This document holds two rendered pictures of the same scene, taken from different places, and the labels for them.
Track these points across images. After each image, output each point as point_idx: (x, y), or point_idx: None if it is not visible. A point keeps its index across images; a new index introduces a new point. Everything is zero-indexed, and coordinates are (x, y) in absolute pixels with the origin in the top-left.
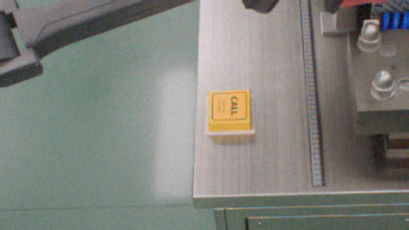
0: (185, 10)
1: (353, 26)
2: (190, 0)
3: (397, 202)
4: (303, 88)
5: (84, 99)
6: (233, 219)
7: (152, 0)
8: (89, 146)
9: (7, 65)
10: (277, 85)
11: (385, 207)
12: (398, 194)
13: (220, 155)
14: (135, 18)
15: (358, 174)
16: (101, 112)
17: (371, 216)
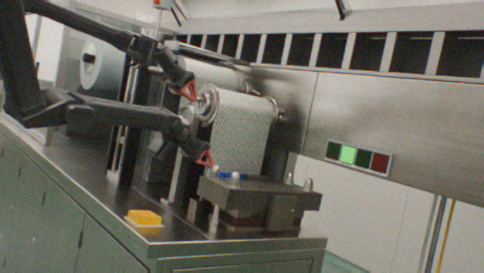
0: None
1: (181, 200)
2: (147, 125)
3: (249, 250)
4: (174, 216)
5: None
6: (165, 270)
7: (137, 112)
8: None
9: (78, 105)
10: (159, 215)
11: (243, 256)
12: (250, 243)
13: (151, 231)
14: (126, 122)
15: (227, 236)
16: None
17: (234, 267)
